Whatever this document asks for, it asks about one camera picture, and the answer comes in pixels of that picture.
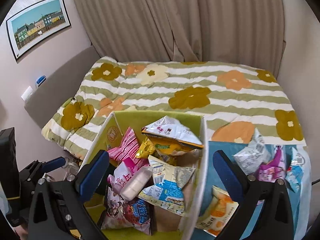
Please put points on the green-lined cardboard box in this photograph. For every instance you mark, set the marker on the green-lined cardboard box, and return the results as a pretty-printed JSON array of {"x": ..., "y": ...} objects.
[{"x": 130, "y": 120}]

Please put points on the white orange-edged snack packet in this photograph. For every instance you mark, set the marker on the white orange-edged snack packet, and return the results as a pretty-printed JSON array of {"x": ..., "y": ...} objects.
[{"x": 172, "y": 131}]

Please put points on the beige curtain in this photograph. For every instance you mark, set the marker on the beige curtain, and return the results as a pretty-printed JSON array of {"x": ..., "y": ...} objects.
[{"x": 150, "y": 17}]

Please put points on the gold yellow snack packet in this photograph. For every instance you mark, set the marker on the gold yellow snack packet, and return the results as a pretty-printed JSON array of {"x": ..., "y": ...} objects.
[{"x": 146, "y": 149}]

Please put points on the white wall socket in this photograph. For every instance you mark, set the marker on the white wall socket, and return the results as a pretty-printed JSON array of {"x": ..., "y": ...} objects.
[{"x": 27, "y": 93}]

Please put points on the yellow green-label snack packet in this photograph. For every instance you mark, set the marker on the yellow green-label snack packet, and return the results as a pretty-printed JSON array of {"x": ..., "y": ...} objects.
[{"x": 172, "y": 153}]

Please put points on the grey padded headboard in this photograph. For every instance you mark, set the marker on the grey padded headboard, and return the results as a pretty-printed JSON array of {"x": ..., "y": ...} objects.
[{"x": 62, "y": 80}]

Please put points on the purple snack packet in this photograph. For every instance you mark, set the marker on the purple snack packet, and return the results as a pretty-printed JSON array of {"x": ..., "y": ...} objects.
[{"x": 270, "y": 173}]

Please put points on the light blue snack packet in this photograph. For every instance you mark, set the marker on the light blue snack packet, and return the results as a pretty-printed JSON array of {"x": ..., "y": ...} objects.
[{"x": 296, "y": 175}]

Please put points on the pink and white snack packet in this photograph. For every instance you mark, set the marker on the pink and white snack packet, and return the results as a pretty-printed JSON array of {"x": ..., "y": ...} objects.
[{"x": 125, "y": 173}]

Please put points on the floral striped blanket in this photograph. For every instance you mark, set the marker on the floral striped blanket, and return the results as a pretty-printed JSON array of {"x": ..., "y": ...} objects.
[{"x": 200, "y": 75}]

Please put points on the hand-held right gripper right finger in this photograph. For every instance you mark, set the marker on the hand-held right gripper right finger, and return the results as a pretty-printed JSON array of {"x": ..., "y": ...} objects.
[{"x": 227, "y": 172}]

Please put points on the clear glass jar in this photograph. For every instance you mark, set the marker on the clear glass jar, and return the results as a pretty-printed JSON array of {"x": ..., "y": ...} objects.
[{"x": 71, "y": 167}]

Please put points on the framed wall poster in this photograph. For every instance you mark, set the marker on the framed wall poster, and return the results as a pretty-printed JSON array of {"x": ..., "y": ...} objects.
[{"x": 37, "y": 27}]

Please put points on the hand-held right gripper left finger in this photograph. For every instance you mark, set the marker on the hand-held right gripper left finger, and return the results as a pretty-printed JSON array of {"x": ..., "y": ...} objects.
[{"x": 93, "y": 172}]

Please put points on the white and grey snack packet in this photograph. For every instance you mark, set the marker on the white and grey snack packet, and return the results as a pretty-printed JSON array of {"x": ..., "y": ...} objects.
[{"x": 250, "y": 152}]

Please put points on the translucent pale pink snack packet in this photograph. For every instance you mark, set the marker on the translucent pale pink snack packet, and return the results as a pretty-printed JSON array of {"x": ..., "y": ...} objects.
[{"x": 136, "y": 186}]

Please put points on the blue patterned table mat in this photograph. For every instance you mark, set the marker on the blue patterned table mat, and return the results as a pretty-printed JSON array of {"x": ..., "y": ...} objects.
[{"x": 232, "y": 147}]

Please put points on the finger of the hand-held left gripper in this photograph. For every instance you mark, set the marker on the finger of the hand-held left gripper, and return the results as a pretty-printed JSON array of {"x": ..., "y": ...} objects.
[{"x": 53, "y": 163}]

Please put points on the cream blue-print snack packet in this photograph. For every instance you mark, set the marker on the cream blue-print snack packet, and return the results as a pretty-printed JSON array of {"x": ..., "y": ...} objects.
[{"x": 165, "y": 180}]

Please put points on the orange and white snack packet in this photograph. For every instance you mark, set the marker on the orange and white snack packet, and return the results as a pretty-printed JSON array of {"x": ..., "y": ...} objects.
[{"x": 220, "y": 210}]

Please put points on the mauve cartoon snack packet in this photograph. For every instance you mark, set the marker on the mauve cartoon snack packet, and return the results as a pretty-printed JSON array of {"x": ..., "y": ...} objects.
[{"x": 130, "y": 210}]

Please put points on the blue and white wall device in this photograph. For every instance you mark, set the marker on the blue and white wall device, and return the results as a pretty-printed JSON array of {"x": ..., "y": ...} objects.
[{"x": 40, "y": 81}]

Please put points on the pink striped snack packet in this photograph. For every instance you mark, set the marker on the pink striped snack packet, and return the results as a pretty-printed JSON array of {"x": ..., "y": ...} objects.
[{"x": 127, "y": 147}]

